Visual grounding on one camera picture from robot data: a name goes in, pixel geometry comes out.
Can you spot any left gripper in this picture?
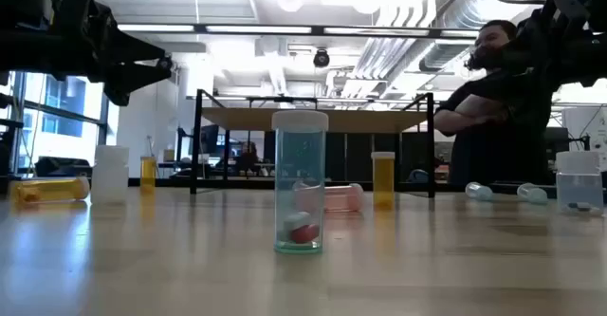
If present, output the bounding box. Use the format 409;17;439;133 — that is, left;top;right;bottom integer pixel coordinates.
49;0;172;107

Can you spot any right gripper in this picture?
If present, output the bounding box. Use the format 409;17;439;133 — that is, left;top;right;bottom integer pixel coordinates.
467;0;594;89

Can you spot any slim amber pill bottle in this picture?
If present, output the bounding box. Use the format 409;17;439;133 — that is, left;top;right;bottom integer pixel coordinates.
139;156;158;195

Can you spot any white opaque pill bottle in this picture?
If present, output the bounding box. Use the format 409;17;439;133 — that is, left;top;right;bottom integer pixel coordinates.
90;144;131;206

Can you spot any small teal pill bottle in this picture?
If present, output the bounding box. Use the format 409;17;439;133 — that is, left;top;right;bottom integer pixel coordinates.
516;182;549;206
465;181;494;202

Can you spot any large clear bottle white cap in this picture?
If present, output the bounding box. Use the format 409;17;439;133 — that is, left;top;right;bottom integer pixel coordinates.
555;150;605;216

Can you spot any long amber pill bottle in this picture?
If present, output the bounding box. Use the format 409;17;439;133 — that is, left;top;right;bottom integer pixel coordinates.
9;177;91;207

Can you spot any amber bottle white cap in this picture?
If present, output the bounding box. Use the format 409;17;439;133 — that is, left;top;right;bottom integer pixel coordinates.
370;151;396;209

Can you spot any tall teal pill bottle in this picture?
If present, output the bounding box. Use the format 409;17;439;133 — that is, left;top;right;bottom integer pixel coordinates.
271;109;330;255

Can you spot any black computer monitor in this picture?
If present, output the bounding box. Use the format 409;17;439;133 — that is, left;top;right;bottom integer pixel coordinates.
544;126;571;161

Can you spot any white poster board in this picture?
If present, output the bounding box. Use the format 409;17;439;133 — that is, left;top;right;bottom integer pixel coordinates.
561;106;607;170

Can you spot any dark monitor blue screen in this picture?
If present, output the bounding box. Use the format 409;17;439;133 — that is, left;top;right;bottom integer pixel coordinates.
199;124;227;158

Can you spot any person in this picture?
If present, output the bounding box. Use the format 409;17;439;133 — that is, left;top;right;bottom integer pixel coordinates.
433;19;556;187
236;140;260;175

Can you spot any black sofa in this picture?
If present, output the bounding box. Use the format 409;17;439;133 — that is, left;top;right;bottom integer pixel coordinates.
33;156;94;178

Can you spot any long ceiling light strip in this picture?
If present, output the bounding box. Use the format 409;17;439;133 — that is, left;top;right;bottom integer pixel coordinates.
116;21;480;40

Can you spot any long pink pill bottle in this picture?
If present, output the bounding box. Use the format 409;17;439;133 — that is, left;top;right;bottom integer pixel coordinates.
291;182;365;214

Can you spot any silver ventilation duct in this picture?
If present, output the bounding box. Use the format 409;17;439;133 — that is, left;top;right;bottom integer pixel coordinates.
416;0;546;73

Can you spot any black table frame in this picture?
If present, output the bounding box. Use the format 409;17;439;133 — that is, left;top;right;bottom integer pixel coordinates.
0;177;607;198

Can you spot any wooden shelf black metal frame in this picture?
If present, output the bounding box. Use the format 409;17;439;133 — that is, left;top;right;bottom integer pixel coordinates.
189;88;436;199

